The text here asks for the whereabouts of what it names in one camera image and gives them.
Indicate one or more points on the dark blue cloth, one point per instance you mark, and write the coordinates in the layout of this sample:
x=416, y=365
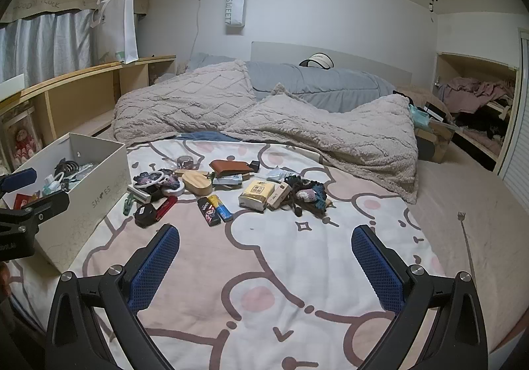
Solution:
x=210, y=136

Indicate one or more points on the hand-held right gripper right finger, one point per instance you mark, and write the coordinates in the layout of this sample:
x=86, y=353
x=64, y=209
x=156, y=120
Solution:
x=378, y=271

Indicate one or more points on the wooden shelf unit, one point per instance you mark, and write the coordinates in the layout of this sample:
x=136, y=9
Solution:
x=74, y=101

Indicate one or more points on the cardboard box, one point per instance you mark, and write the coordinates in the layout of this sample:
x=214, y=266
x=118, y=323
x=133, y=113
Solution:
x=438, y=143

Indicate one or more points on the small beige box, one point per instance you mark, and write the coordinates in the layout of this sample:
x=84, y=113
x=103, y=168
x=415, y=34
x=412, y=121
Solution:
x=277, y=195

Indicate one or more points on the black patterned lighter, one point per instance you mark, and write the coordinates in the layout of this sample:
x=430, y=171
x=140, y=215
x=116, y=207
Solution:
x=208, y=213

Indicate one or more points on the white tote bag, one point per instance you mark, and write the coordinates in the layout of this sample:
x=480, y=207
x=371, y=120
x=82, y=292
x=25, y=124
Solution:
x=120, y=31

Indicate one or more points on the beige fluffy blanket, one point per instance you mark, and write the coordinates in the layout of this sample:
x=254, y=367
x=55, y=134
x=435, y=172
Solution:
x=186, y=101

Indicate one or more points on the blue tissue pack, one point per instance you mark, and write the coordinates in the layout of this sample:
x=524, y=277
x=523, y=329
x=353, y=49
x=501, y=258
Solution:
x=229, y=181

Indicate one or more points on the cartoon printed blanket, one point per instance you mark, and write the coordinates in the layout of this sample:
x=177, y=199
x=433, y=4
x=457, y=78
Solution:
x=289, y=271

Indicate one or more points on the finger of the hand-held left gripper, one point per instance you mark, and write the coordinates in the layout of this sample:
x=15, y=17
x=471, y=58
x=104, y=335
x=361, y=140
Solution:
x=45, y=207
x=18, y=180

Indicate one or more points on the white visor cap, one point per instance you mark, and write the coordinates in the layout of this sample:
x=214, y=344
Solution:
x=316, y=61

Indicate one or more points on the red tube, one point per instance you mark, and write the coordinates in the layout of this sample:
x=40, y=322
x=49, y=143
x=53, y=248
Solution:
x=167, y=205

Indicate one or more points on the grey headboard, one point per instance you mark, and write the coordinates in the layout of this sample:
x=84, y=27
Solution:
x=281, y=52

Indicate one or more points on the grey duvet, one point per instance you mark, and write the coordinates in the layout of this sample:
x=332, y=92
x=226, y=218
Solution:
x=330, y=85

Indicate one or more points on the beige bed sheet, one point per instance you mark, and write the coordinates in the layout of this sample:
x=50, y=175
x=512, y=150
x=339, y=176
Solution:
x=475, y=196

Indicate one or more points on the oval wooden box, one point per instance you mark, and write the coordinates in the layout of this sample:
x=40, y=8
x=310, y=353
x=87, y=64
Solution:
x=197, y=182

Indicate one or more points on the clear tape roll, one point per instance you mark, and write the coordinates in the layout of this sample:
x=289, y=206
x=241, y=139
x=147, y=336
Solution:
x=188, y=162

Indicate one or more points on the pile of clothes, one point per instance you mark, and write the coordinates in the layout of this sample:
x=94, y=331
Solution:
x=475, y=93

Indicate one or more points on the clear plastic wrapper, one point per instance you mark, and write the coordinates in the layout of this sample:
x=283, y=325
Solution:
x=277, y=175

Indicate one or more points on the white shoe box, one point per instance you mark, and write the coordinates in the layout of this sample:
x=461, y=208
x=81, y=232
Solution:
x=95, y=188

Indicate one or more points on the wooden closet shelving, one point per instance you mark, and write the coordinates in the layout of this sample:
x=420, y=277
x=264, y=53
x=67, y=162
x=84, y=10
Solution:
x=510, y=105

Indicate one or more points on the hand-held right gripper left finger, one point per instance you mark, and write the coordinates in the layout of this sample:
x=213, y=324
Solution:
x=155, y=266

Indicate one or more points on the yellow and blue lighter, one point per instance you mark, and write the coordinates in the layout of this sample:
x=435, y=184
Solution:
x=221, y=209

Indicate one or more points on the dark crochet yarn bundle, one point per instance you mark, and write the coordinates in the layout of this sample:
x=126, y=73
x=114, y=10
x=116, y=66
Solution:
x=308, y=192

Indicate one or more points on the yellow packet box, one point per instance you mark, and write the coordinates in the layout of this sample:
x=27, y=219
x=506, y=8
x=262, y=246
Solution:
x=256, y=194

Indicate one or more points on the grey pillow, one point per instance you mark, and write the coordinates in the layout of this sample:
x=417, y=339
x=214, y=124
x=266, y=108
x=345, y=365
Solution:
x=206, y=61

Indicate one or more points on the brown leather case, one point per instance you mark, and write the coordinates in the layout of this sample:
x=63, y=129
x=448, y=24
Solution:
x=229, y=167

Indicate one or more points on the black tape measure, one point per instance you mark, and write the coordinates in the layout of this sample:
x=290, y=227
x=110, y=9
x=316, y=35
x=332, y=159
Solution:
x=145, y=216

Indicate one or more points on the white board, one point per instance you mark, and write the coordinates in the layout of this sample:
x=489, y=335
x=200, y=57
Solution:
x=10, y=87

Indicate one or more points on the green clothespin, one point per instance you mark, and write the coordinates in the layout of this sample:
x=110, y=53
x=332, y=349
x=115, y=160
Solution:
x=129, y=205

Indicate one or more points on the teal packet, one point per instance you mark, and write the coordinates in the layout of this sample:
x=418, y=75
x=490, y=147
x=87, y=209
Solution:
x=420, y=116

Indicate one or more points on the small white box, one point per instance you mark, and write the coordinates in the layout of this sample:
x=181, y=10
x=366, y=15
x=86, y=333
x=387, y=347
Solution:
x=138, y=193

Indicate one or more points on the red packet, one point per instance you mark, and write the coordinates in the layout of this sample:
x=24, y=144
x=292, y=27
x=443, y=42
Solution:
x=25, y=200

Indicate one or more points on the red dressed doll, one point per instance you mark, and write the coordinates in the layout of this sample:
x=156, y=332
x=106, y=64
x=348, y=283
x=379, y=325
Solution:
x=22, y=145

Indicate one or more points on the round white-rimmed mirror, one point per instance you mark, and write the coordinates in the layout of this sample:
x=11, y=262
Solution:
x=146, y=180

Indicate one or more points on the metal back scratcher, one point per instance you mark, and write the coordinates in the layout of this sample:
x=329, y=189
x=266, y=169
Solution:
x=467, y=240

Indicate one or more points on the hanging white paper bag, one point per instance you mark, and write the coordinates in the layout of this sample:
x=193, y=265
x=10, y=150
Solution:
x=235, y=6

